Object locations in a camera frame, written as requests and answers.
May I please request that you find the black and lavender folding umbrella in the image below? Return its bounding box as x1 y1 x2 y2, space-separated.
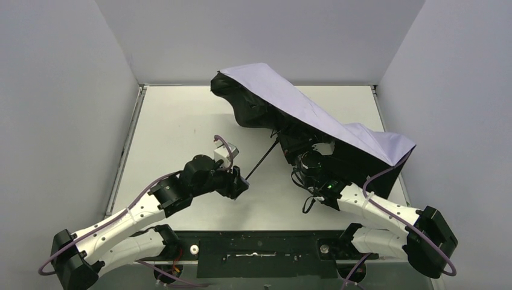
210 63 415 199

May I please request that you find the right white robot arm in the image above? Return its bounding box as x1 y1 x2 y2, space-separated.
277 128 458 279

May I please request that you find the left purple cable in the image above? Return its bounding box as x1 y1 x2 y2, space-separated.
37 134 235 277

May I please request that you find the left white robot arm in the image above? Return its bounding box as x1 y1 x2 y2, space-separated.
50 155 249 289

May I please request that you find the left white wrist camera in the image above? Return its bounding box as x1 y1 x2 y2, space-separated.
213 143 239 169

